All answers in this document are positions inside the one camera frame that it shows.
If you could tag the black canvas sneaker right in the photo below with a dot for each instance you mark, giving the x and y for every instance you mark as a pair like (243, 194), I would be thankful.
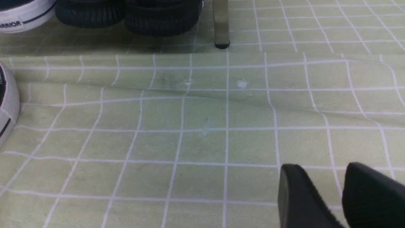
(9, 103)

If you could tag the green checkered tablecloth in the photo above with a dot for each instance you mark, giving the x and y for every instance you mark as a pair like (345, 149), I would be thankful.
(118, 130)

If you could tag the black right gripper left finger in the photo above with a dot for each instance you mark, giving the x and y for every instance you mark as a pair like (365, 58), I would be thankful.
(299, 203)

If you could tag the silver metal shoe rack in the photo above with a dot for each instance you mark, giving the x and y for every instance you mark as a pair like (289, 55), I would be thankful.
(221, 23)

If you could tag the navy slip-on shoe right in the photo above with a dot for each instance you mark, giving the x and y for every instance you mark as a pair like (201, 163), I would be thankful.
(24, 15)

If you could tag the black mesh sneaker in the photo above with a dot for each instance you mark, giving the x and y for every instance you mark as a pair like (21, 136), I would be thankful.
(90, 14)
(162, 18)

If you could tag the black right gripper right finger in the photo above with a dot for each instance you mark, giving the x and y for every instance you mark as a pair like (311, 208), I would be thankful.
(371, 199)

